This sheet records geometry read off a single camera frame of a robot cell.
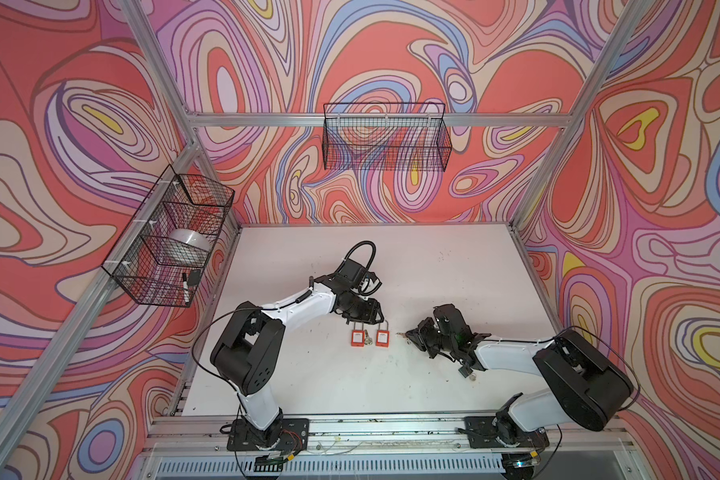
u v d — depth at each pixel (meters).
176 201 0.80
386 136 0.96
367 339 0.89
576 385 0.44
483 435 0.72
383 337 0.88
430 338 0.80
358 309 0.76
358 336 0.89
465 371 0.84
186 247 0.70
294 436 0.72
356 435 0.75
